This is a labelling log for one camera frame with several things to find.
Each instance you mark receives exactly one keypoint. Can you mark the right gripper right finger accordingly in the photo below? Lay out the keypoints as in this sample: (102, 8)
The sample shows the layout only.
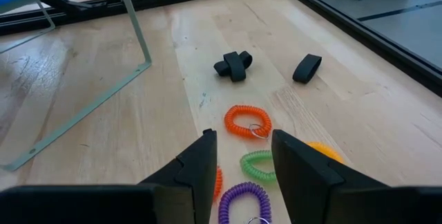
(300, 182)

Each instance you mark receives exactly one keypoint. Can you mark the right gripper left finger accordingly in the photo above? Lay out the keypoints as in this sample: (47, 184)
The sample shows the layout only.
(193, 182)

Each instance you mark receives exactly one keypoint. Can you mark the orange coil wristband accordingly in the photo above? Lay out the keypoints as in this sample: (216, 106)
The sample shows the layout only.
(218, 182)
(229, 120)

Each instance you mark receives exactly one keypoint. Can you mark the purple coil wristband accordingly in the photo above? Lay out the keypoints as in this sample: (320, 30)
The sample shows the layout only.
(224, 203)

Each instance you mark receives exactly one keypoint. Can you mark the yellow coil wristband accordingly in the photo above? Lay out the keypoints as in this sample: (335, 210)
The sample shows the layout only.
(326, 151)

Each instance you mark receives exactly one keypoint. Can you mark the green coil wristband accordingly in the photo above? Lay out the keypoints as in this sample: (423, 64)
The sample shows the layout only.
(247, 168)

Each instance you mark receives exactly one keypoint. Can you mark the pale green perforated metal shelf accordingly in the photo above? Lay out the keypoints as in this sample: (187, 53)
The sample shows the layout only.
(79, 117)

